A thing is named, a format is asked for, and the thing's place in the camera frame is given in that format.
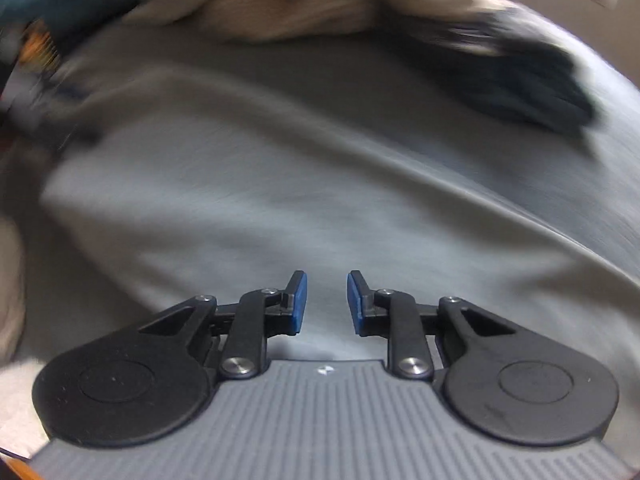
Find grey fleece pants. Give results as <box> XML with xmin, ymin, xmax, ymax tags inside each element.
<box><xmin>39</xmin><ymin>67</ymin><xmax>640</xmax><ymax>365</ymax></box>

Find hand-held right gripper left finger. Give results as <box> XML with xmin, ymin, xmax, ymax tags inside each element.
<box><xmin>137</xmin><ymin>270</ymin><xmax>308</xmax><ymax>378</ymax></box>

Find dark teal garment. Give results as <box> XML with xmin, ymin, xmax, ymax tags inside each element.
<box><xmin>380</xmin><ymin>10</ymin><xmax>598</xmax><ymax>136</ymax></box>

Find orange and black printed card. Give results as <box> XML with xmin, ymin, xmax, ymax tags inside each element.
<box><xmin>0</xmin><ymin>17</ymin><xmax>66</xmax><ymax>126</ymax></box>

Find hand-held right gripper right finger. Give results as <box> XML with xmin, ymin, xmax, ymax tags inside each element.
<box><xmin>347</xmin><ymin>270</ymin><xmax>516</xmax><ymax>381</ymax></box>

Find white fluffy cloth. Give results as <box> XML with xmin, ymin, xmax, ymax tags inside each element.
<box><xmin>0</xmin><ymin>357</ymin><xmax>48</xmax><ymax>461</ymax></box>

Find beige cloth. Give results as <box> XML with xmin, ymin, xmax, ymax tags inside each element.
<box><xmin>0</xmin><ymin>217</ymin><xmax>27</xmax><ymax>361</ymax></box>

